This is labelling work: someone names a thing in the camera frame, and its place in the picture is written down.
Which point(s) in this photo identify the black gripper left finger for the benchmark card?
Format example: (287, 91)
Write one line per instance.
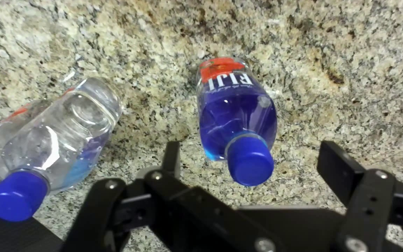
(183, 218)

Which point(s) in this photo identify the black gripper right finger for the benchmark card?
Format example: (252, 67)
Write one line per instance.
(372, 198)

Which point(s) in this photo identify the Fiji water bottle red label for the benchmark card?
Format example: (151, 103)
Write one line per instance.
(236, 119)

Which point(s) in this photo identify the black perforated panel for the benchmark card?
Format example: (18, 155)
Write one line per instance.
(26, 236)

